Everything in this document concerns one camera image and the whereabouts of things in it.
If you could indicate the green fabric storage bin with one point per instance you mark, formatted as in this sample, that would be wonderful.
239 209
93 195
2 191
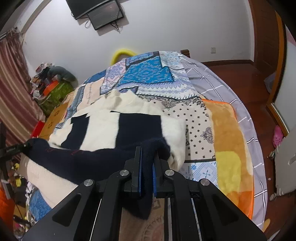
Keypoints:
55 97

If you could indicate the grey checked bed sheet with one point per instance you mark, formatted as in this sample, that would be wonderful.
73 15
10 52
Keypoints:
211 87

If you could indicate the striped red curtain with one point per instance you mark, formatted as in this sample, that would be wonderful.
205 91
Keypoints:
19 113

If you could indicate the wooden lap desk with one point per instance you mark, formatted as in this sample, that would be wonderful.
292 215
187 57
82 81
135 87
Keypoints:
55 117

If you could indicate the yellow foam tube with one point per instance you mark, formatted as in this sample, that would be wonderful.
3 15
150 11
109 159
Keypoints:
119 53

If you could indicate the small framed wall monitor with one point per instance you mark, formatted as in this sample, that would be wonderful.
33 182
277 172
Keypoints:
107 13

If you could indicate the blue patchwork bedspread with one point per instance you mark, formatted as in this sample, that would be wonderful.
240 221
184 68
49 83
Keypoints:
159 78

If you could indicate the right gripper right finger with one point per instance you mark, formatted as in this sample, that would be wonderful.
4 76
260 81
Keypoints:
198 210

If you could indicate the white sliding wardrobe door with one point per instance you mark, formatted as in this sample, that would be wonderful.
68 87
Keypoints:
281 101

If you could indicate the brown wooden door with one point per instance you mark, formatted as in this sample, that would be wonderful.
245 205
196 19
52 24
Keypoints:
266 36

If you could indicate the red box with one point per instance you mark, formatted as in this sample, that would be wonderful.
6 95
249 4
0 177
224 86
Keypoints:
37 129

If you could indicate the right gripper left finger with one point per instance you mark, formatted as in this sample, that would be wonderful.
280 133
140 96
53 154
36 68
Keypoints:
92 211

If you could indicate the orange box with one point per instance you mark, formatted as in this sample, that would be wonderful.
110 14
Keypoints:
50 87

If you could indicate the pink slipper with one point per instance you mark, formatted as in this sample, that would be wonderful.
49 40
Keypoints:
277 136

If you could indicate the black and white striped sweater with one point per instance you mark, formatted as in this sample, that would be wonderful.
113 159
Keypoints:
98 140

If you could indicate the black wall television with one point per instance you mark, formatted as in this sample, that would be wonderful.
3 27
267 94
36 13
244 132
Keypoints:
80 8

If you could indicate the orange yellow fleece blanket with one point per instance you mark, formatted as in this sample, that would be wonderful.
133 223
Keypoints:
234 163

